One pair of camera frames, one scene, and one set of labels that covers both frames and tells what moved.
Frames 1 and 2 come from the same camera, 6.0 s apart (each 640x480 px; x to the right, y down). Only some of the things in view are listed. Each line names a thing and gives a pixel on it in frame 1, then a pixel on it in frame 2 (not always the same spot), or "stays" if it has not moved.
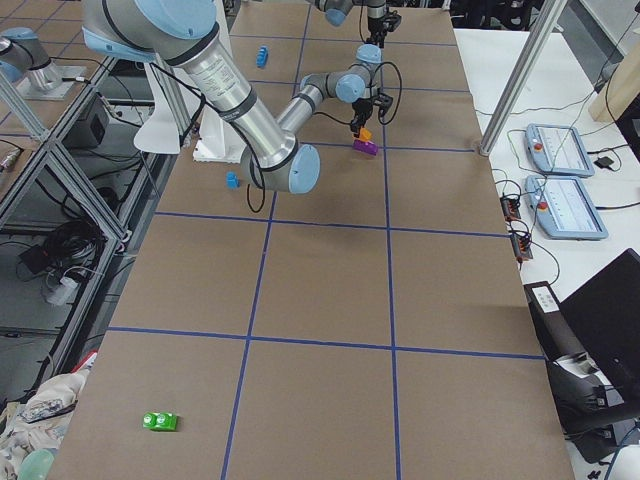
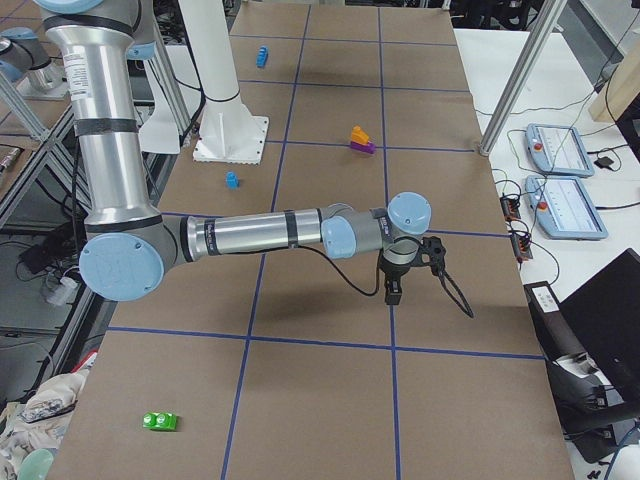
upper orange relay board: (510, 207) stays
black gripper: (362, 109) to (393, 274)
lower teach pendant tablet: (564, 209) stays
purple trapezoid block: (365, 146) stays
